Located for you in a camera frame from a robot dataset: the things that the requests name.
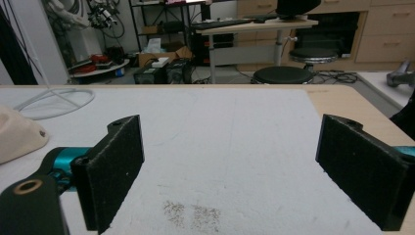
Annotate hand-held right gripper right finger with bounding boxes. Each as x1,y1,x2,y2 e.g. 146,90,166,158
315,114,415,232

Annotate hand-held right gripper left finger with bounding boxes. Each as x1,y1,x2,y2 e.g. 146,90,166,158
70,114,146,235

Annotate dark cloth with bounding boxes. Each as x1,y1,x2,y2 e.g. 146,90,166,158
389,97,415,142

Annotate white side table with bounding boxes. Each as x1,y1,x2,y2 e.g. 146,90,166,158
356,70,415,109

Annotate grey metal object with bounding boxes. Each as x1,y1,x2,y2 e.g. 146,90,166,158
386,58,415,88

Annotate beige cap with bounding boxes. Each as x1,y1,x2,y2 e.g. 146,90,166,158
0,104,50,165

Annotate red tools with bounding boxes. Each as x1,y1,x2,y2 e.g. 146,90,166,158
75,53,111,73

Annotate cardboard box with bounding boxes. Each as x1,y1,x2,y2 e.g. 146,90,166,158
137,45,194,69

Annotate white table mat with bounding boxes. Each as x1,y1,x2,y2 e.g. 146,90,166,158
0,86,385,235

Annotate black round stool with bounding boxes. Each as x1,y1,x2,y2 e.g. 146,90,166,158
252,66,314,85
288,47,340,71

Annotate wooden drawer cabinet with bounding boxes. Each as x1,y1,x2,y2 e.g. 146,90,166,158
236,0,415,72

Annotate black metal shelf rack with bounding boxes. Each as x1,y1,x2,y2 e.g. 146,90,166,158
128,0,210,54

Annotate black monitor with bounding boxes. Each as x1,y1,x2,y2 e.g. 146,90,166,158
275,0,323,20

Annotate light wooden desk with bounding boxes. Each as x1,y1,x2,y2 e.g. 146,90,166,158
195,17,319,84

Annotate black keyboard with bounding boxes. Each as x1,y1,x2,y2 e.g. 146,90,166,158
192,18,254,31

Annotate white cable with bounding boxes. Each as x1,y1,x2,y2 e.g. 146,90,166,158
14,88,96,121

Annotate black floor cables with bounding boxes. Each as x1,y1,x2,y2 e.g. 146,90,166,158
312,70,360,85

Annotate black device with cables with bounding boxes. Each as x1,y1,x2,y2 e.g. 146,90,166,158
85,0,127,39

